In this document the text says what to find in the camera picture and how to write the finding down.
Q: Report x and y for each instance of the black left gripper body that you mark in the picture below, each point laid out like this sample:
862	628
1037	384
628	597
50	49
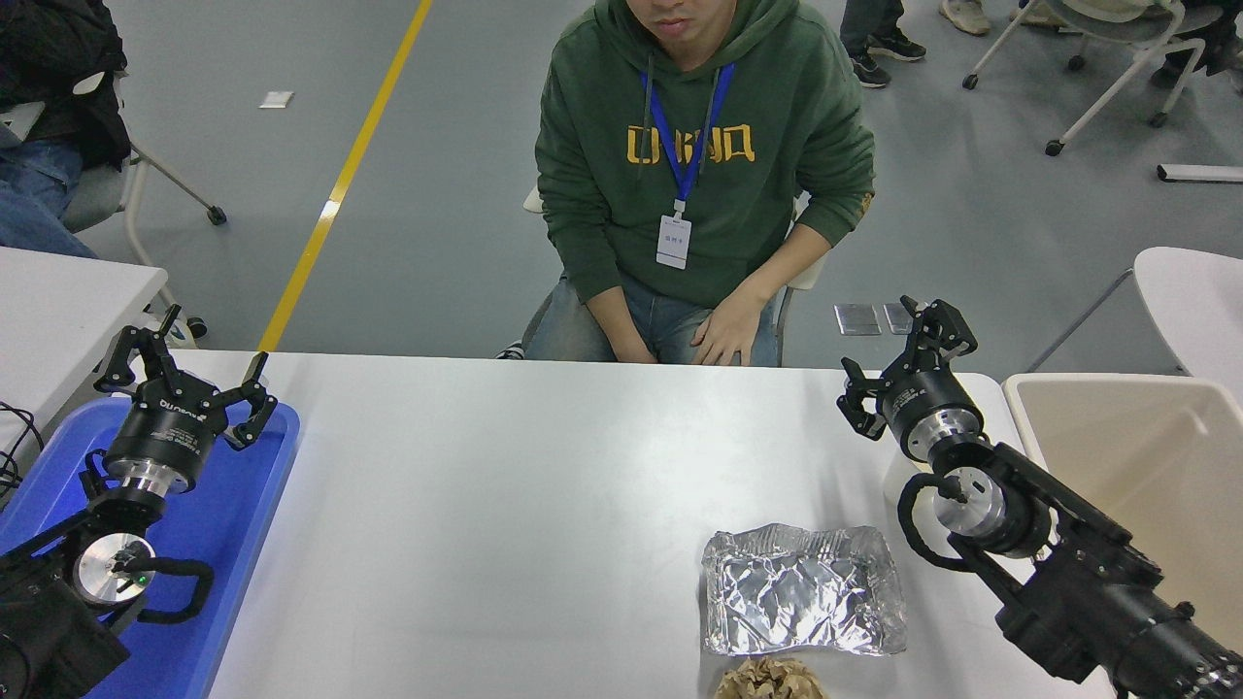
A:
165	432

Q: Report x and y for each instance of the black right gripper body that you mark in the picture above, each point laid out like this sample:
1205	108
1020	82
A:
927	403

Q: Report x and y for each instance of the foil tray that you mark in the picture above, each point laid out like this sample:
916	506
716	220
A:
796	592

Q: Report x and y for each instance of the tan paper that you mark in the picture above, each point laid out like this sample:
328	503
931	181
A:
772	680

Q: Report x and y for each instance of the person's left hand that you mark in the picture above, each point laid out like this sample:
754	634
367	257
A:
728	330

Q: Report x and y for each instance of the person's right hand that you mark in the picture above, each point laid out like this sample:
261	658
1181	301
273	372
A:
633	347

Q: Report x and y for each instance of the silver floor plate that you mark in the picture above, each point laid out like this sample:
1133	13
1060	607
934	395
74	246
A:
858	320
895	318

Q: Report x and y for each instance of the white side table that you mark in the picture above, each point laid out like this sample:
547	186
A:
58	311

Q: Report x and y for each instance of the blue plastic tray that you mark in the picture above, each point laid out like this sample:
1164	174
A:
233	505

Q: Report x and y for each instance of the grey chair white armrests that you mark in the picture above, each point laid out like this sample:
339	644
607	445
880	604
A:
808	275

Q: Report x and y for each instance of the grey wheeled chair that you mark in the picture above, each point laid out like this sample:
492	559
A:
92	199

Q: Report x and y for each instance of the large pale bin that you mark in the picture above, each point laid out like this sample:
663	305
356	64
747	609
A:
1146	456

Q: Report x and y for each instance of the white ID badge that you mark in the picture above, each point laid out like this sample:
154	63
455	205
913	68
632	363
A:
673	243

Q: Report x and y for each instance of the white rounded table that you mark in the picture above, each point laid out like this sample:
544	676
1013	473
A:
1194	301

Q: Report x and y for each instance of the person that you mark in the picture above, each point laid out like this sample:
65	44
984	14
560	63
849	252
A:
1214	44
864	29
680	184
966	15
49	58

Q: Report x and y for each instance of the white bar on floor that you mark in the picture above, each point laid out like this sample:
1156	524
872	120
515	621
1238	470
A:
1199	173

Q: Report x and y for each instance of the white-framed wheeled chair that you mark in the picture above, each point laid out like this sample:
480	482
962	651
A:
1117	27

